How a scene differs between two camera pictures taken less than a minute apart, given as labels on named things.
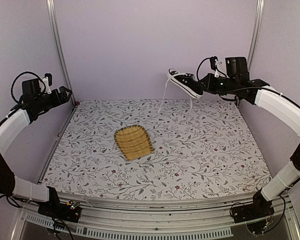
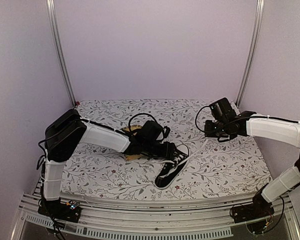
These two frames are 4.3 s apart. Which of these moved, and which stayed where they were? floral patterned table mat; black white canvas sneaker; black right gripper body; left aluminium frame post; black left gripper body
Moved: black white canvas sneaker; black left gripper body; black right gripper body
Stayed: floral patterned table mat; left aluminium frame post
